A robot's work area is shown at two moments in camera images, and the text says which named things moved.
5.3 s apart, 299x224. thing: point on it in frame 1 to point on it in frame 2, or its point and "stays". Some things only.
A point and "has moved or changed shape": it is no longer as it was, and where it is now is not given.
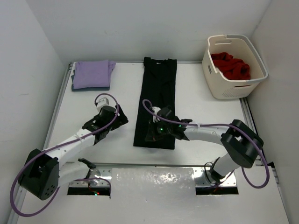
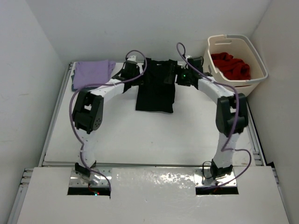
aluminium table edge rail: [47, 137] stays
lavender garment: [93, 73] stays
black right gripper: [153, 135] to [178, 71]
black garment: [158, 89] has moved or changed shape
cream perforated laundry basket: [240, 47] stays
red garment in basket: [231, 68] stays
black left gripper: [120, 120] to [137, 82]
